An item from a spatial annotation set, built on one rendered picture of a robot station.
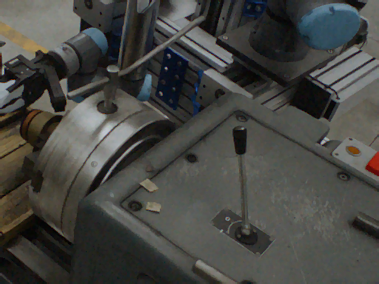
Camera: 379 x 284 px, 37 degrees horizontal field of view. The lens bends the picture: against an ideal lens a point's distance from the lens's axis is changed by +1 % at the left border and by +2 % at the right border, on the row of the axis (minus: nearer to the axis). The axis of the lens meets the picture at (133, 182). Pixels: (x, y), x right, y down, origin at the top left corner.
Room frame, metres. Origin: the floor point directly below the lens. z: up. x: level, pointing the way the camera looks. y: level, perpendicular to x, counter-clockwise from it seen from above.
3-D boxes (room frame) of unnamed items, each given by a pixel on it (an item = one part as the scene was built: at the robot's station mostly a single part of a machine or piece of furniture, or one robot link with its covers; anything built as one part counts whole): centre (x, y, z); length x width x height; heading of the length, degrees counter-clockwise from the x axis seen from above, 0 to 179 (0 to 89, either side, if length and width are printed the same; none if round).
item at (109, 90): (0.83, 0.08, 1.27); 0.02 x 0.02 x 0.12; 52
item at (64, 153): (0.83, 0.07, 1.08); 0.32 x 0.09 x 0.32; 149
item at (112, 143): (0.79, 0.02, 1.08); 0.31 x 0.03 x 0.31; 149
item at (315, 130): (0.87, -0.29, 1.24); 0.09 x 0.08 x 0.03; 59
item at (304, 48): (1.30, -0.29, 1.21); 0.15 x 0.15 x 0.10
